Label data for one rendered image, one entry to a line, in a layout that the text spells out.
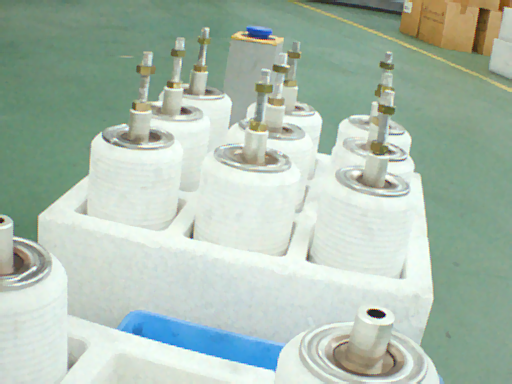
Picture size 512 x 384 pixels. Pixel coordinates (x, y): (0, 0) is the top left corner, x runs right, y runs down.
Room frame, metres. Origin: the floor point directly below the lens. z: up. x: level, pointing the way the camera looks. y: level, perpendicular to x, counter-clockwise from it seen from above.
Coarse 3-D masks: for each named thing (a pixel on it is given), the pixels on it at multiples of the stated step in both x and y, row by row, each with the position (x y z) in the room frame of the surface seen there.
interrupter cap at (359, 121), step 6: (348, 120) 0.90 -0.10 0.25; (354, 120) 0.90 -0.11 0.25; (360, 120) 0.91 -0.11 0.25; (366, 120) 0.92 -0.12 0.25; (354, 126) 0.88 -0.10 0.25; (360, 126) 0.87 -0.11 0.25; (366, 126) 0.88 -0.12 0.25; (390, 126) 0.91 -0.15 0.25; (396, 126) 0.91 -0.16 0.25; (402, 126) 0.91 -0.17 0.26; (390, 132) 0.87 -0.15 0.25; (396, 132) 0.87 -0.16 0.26; (402, 132) 0.88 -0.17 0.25
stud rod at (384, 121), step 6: (384, 96) 0.67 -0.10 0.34; (390, 96) 0.66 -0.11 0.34; (384, 102) 0.66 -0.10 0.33; (390, 102) 0.66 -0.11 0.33; (384, 120) 0.66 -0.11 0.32; (384, 126) 0.66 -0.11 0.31; (378, 132) 0.67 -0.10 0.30; (384, 132) 0.66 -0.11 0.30; (378, 138) 0.66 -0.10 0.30; (384, 138) 0.66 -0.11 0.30; (384, 144) 0.66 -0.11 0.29
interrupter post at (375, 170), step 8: (368, 152) 0.67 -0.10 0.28; (368, 160) 0.66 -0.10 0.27; (376, 160) 0.66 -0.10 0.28; (384, 160) 0.66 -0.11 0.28; (368, 168) 0.66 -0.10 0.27; (376, 168) 0.66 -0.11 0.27; (384, 168) 0.66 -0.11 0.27; (368, 176) 0.66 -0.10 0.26; (376, 176) 0.66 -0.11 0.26; (384, 176) 0.66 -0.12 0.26; (368, 184) 0.66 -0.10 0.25; (376, 184) 0.66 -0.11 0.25
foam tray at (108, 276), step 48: (192, 192) 0.76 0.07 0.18; (48, 240) 0.63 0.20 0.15; (96, 240) 0.62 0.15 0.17; (144, 240) 0.62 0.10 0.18; (192, 240) 0.63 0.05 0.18; (96, 288) 0.62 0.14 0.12; (144, 288) 0.61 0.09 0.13; (192, 288) 0.61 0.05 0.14; (240, 288) 0.60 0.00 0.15; (288, 288) 0.60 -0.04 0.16; (336, 288) 0.59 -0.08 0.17; (384, 288) 0.59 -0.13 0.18; (432, 288) 0.60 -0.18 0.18; (288, 336) 0.60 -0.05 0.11
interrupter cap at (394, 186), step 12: (348, 168) 0.69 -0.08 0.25; (360, 168) 0.70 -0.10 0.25; (348, 180) 0.66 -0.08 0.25; (360, 180) 0.67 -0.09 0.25; (396, 180) 0.68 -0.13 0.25; (360, 192) 0.63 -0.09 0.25; (372, 192) 0.63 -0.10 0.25; (384, 192) 0.63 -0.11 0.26; (396, 192) 0.64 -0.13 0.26; (408, 192) 0.65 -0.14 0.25
